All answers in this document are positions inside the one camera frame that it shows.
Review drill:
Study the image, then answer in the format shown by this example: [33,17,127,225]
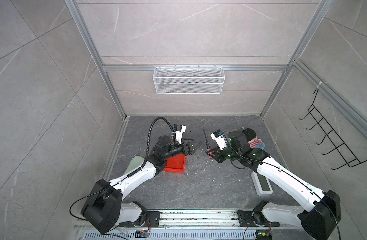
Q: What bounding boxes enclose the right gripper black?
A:
[206,144,242,163]

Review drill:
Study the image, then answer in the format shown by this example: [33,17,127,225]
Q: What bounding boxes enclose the red handled screwdriver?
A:
[203,129,211,149]

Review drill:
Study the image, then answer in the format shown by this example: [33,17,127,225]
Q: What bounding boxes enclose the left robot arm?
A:
[81,136,202,234]

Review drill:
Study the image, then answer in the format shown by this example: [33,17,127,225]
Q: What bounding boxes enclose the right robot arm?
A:
[206,129,341,240]

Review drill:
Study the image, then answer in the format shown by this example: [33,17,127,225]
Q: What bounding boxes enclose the red plastic bin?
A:
[164,154,186,174]

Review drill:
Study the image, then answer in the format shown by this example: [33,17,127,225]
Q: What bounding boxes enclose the plush doll striped shirt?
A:
[242,129,265,150]

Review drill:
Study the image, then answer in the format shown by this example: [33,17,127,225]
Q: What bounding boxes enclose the white digital scale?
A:
[251,172,273,197]

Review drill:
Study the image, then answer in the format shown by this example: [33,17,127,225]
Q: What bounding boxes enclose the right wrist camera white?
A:
[210,130,228,150]

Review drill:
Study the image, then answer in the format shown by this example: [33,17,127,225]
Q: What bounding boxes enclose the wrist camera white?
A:
[173,124,186,144]
[210,130,228,150]

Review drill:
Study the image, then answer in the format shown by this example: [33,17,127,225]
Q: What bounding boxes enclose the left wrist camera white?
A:
[173,124,186,144]

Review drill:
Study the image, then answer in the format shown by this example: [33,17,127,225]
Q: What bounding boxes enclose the white wire mesh basket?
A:
[153,67,225,95]

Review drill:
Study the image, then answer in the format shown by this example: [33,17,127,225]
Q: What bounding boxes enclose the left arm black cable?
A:
[69,116,175,221]

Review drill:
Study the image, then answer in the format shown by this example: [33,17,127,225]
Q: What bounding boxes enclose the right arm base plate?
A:
[236,210,280,227]

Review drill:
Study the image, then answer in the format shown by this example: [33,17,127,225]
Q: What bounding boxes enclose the aluminium front rail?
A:
[147,203,306,229]

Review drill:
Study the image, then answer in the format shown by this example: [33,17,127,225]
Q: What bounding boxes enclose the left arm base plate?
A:
[119,211,161,228]

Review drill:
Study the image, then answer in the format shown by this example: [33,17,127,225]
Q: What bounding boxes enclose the black wire hook rack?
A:
[299,89,367,171]

